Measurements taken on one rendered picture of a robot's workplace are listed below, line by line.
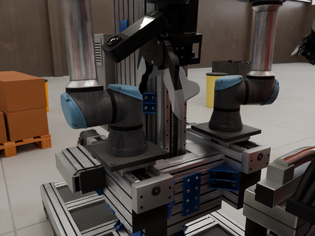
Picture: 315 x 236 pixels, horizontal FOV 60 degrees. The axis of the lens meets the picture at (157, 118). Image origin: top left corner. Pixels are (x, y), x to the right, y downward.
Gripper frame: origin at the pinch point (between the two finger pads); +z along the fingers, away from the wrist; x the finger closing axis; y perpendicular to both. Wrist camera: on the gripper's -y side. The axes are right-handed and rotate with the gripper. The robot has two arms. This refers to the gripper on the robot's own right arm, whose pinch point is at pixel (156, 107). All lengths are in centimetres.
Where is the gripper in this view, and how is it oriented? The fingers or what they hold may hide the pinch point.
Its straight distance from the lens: 53.1
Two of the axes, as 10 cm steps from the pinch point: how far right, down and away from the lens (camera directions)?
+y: 8.6, -2.1, 4.6
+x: -5.1, -3.8, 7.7
